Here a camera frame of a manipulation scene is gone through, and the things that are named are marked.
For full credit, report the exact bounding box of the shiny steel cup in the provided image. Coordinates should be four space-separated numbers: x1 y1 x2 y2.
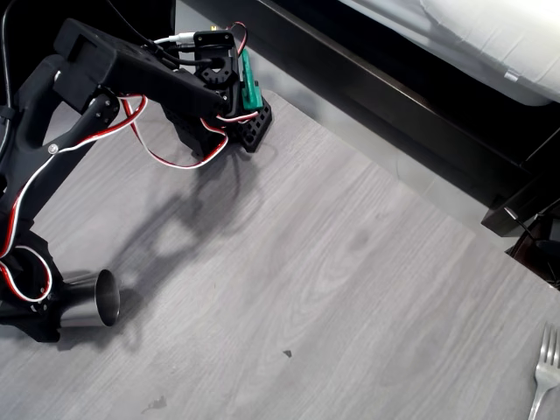
59 269 122 328

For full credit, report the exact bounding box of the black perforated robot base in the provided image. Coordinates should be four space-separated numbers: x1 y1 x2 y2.
164 82 273 159

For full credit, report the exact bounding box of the grey white cable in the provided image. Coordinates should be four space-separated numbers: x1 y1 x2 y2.
152 31 196 46

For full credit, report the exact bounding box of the green circuit board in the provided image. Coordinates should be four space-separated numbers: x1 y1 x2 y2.
239 46 264 110

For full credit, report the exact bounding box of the black cable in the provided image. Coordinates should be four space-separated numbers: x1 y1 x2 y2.
0 0 19 110

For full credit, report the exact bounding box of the dark wooden bed frame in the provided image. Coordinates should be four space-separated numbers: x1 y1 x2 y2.
183 0 560 240

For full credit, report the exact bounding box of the short red white servo cable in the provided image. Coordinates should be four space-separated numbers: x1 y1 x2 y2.
121 20 260 171

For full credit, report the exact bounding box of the dark object with cable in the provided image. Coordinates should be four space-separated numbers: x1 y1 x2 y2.
505 209 560 291

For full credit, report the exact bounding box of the white mattress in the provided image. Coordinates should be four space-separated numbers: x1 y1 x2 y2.
339 0 560 107

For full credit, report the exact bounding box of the silver fork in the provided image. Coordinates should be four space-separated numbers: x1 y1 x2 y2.
527 322 560 420

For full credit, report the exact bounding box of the long red white servo cable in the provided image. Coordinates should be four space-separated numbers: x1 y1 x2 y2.
0 94 149 304

